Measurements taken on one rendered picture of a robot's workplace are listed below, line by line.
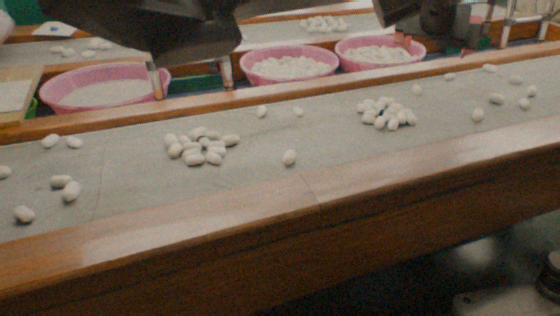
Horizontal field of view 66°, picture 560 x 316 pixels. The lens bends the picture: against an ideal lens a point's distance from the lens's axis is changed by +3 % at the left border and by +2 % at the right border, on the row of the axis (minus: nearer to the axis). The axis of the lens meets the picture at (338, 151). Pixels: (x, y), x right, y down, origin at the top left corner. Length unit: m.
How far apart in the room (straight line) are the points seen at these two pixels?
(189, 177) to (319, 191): 0.24
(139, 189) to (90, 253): 0.17
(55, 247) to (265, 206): 0.26
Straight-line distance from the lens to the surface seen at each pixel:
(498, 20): 1.72
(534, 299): 0.96
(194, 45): 0.34
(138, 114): 0.95
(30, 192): 0.83
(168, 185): 0.75
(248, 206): 0.63
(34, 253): 0.66
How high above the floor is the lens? 1.16
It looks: 32 degrees down
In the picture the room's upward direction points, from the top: 1 degrees clockwise
